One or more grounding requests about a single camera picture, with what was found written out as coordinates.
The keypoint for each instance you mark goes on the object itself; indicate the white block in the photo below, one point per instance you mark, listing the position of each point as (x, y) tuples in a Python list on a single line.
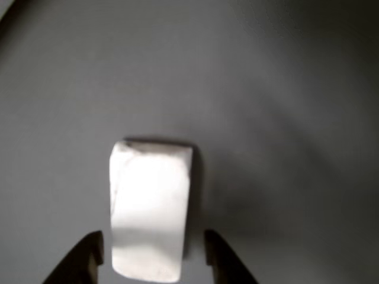
[(151, 201)]

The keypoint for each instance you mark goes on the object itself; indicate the grey desk mat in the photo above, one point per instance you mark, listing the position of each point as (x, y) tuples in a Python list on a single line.
[(237, 118)]

